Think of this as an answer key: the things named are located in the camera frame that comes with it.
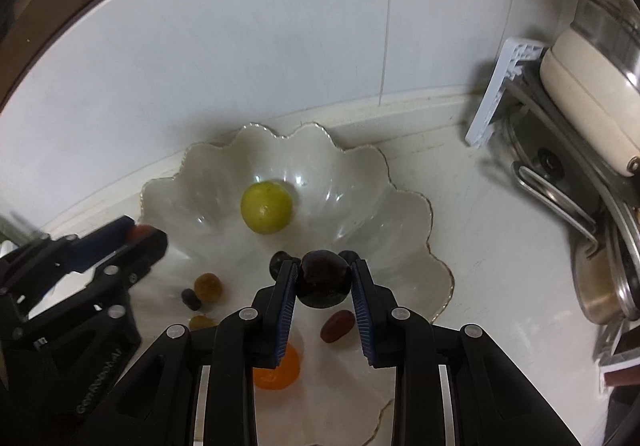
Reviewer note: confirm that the orange tangerine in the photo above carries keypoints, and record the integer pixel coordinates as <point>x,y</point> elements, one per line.
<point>287,366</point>

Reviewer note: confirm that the white scalloped bowl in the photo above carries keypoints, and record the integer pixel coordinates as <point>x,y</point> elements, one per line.
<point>210,186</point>

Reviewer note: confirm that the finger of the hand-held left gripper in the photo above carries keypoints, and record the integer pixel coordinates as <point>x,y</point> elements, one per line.
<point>145,256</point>
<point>95,241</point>

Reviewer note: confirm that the cream pot with glass lid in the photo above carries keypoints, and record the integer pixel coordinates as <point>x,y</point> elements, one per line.
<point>585,90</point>

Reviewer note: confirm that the large brown longan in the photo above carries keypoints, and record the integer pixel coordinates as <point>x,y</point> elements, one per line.
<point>207,287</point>

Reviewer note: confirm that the blueberry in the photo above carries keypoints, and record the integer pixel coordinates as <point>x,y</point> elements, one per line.
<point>347,256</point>
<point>190,298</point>

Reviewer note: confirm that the dark plum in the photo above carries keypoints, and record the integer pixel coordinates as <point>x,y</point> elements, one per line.
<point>322,276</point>

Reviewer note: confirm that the grey counter shelf rack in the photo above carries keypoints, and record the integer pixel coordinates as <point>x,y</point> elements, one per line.
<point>500,90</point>

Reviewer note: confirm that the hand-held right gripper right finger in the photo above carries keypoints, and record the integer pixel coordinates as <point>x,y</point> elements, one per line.
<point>361,311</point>

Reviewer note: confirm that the red grape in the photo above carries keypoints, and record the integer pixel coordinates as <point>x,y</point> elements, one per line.
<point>142,230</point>
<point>337,326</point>

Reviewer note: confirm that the dark berry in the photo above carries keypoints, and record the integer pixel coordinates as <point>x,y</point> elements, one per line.
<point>277,262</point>

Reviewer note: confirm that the steel pot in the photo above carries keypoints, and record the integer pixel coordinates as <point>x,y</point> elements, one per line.
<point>600,286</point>

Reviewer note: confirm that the green apple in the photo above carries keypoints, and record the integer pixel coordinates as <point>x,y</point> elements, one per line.
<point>266,207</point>

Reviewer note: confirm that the steel tray under rack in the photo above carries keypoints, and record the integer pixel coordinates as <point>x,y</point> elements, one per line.
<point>540,140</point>

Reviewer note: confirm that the small brown longan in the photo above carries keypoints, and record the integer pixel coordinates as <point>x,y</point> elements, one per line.
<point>201,322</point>

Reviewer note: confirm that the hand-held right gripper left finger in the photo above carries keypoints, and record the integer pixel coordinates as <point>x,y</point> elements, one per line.
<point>285,311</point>

